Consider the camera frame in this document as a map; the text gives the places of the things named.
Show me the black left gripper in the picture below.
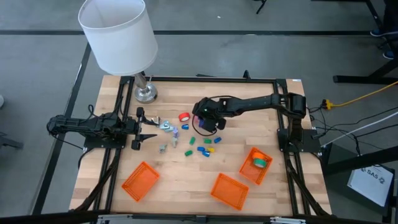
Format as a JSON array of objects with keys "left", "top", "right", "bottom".
[{"left": 123, "top": 107, "right": 160, "bottom": 151}]

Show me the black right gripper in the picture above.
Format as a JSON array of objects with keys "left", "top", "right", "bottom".
[{"left": 192, "top": 96, "right": 227, "bottom": 132}]

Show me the orange plastic basket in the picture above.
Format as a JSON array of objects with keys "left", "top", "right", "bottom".
[
  {"left": 238, "top": 146, "right": 274, "bottom": 186},
  {"left": 121, "top": 161, "right": 160, "bottom": 202},
  {"left": 210, "top": 172, "right": 250, "bottom": 211}
]

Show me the green tape roll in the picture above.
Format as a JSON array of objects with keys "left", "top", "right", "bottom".
[{"left": 252, "top": 157, "right": 267, "bottom": 169}]

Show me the silver aluminium bar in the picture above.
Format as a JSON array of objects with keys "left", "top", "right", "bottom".
[
  {"left": 269, "top": 217, "right": 308, "bottom": 224},
  {"left": 96, "top": 213, "right": 126, "bottom": 224}
]

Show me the silver lamp with white shade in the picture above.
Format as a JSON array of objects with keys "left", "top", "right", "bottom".
[{"left": 77, "top": 0, "right": 159, "bottom": 105}]

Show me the black chair base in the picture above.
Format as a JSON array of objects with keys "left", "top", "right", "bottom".
[{"left": 0, "top": 132, "right": 24, "bottom": 150}]

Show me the white printed paper sheet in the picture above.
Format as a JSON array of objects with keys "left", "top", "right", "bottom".
[{"left": 346, "top": 164, "right": 395, "bottom": 208}]

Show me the person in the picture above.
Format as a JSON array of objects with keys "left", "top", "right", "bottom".
[{"left": 369, "top": 0, "right": 398, "bottom": 60}]

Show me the black aluminium table frame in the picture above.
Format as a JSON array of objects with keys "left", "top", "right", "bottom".
[{"left": 70, "top": 70, "right": 332, "bottom": 224}]

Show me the yellow power cable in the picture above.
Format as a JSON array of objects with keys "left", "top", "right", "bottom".
[{"left": 331, "top": 80, "right": 398, "bottom": 108}]

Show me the white cable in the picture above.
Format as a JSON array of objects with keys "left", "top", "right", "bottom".
[{"left": 322, "top": 111, "right": 398, "bottom": 147}]

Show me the black desk frame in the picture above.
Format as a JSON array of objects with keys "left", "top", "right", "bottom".
[{"left": 332, "top": 0, "right": 398, "bottom": 85}]

